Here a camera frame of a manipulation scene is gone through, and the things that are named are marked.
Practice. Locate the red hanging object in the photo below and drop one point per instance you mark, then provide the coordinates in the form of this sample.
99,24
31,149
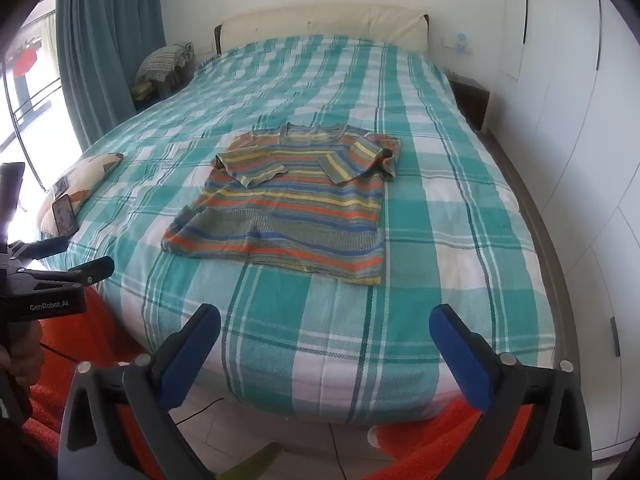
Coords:
26,60

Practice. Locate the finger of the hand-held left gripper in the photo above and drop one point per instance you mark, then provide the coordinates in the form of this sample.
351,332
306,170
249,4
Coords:
90,267
42,247

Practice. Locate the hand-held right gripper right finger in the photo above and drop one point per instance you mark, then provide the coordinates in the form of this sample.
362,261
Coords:
465,355

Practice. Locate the orange fuzzy cloth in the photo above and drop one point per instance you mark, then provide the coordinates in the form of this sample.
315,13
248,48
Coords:
105,330

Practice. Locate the person's left hand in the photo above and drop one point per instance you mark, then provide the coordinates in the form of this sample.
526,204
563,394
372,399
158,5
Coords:
31,360

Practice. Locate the black window grille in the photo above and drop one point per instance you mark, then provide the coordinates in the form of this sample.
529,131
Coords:
22,90

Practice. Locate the cream padded headboard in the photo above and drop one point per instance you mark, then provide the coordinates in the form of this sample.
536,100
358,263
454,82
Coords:
325,22

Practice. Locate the dark bedside table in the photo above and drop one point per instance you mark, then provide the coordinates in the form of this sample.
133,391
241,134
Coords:
472,102

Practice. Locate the teal curtain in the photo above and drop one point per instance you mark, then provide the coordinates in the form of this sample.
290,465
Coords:
100,60

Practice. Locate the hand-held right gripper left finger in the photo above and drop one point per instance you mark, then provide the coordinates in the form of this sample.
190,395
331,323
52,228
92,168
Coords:
190,355

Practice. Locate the patterned pillow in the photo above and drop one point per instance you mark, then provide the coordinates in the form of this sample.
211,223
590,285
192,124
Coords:
92,172

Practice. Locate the checked cloth pile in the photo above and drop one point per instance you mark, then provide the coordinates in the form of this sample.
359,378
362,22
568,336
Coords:
165,60

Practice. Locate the white wall socket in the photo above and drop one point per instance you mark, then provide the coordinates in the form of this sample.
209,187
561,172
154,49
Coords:
459,42

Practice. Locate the grey bed frame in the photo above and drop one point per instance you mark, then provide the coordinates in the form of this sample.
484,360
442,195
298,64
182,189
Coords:
552,265

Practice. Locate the teal checked bedspread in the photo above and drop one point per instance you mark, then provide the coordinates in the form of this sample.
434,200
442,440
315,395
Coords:
400,270

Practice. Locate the white wardrobe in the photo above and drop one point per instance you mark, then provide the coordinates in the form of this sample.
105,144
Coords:
575,160

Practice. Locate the black smartphone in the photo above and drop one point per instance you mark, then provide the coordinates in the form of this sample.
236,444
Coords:
65,215

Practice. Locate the striped knit sweater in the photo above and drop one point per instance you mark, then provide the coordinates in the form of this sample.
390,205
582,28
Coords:
300,210

